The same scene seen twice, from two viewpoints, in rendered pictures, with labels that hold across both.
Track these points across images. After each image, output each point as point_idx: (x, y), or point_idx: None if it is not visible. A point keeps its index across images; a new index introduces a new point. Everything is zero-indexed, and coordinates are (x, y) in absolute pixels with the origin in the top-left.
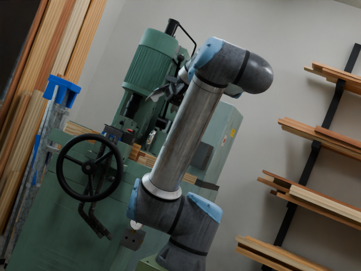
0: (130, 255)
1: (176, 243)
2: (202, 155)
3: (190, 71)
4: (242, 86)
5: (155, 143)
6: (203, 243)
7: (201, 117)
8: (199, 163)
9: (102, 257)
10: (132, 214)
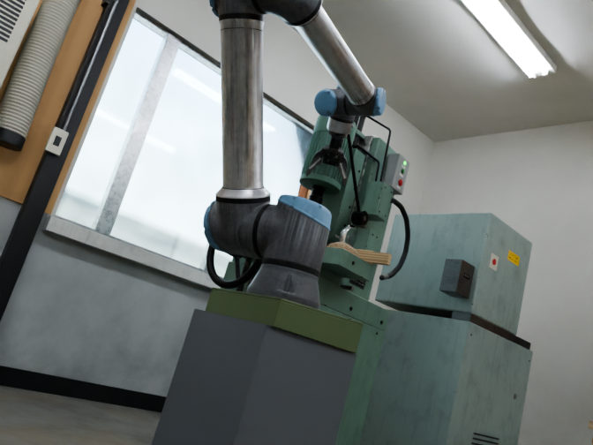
0: (367, 404)
1: (263, 260)
2: (454, 274)
3: (314, 100)
4: (264, 3)
5: (356, 244)
6: (294, 250)
7: (235, 67)
8: (453, 285)
9: None
10: (209, 236)
